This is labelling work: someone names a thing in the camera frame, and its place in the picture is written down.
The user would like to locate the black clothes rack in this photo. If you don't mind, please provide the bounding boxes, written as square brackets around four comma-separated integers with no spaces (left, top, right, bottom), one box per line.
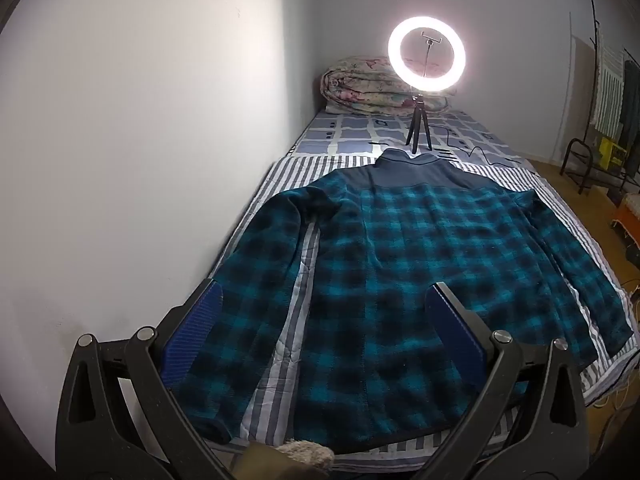
[569,0,640,191]

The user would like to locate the black ring light cable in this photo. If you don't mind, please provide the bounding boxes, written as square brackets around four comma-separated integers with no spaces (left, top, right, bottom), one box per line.
[429,124,521,166]

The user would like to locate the black metal tube frame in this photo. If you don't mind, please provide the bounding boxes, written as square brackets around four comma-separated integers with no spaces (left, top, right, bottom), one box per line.
[562,137,597,195]

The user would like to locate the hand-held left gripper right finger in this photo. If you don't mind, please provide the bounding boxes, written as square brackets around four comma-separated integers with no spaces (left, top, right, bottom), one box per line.
[415,281,591,480]

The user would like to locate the blue white striped quilt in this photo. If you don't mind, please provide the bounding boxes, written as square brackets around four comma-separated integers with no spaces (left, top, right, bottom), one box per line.
[200,152,640,461]

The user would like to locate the white striped hanging cloth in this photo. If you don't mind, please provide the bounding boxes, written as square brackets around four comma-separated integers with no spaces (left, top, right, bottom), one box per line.
[592,35,626,137]

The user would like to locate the olive fur-trimmed garment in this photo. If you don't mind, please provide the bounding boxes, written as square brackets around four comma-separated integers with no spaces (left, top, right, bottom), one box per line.
[232,439,335,480]

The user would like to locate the yellow crate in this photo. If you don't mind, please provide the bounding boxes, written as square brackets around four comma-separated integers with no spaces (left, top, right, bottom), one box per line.
[597,136,632,171]

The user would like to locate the folded floral quilt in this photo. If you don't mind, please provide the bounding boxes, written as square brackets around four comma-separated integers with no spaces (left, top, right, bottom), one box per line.
[318,54,458,115]

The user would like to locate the teal plaid fleece jacket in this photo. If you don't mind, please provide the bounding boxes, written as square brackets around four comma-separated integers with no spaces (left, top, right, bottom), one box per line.
[172,149,640,453]

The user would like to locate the dark green hanging clothes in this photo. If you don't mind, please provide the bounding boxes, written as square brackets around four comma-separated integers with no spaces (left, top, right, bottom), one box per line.
[619,60,640,138]

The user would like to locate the orange bench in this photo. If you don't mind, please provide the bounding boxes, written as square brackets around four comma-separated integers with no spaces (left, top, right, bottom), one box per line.
[611,194,640,252]

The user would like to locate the white ring light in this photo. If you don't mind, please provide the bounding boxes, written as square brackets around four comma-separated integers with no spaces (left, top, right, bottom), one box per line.
[387,16,467,95]

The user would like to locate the blue checked bed sheet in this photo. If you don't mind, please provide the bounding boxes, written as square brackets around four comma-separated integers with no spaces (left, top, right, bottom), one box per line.
[287,107,521,166]

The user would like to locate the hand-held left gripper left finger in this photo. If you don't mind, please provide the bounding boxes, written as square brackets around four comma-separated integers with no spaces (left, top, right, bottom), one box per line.
[55,277,236,480]

